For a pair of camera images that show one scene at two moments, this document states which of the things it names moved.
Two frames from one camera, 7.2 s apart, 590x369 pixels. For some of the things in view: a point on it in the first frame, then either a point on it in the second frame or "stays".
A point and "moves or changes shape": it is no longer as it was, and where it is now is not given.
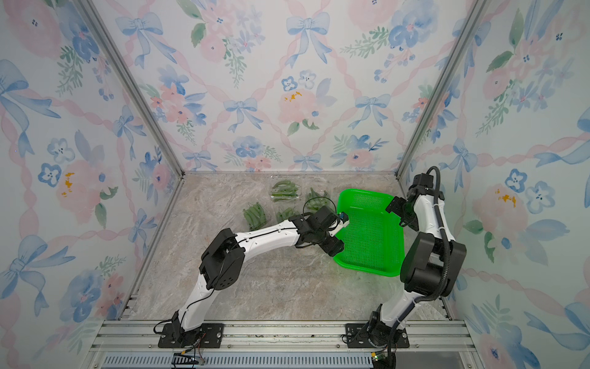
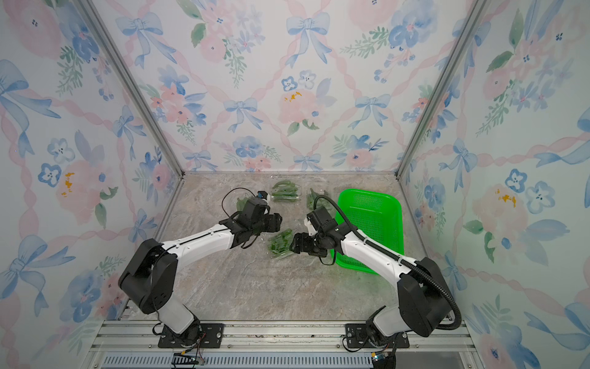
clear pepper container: x=286 y=213 moves or changes shape
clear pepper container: x=285 y=191 stays
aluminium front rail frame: x=280 y=345 stays
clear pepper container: x=255 y=216 moves or changes shape
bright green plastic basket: x=373 y=238 stays
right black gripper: x=396 y=207 → x=300 y=244
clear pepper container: x=315 y=201 stays
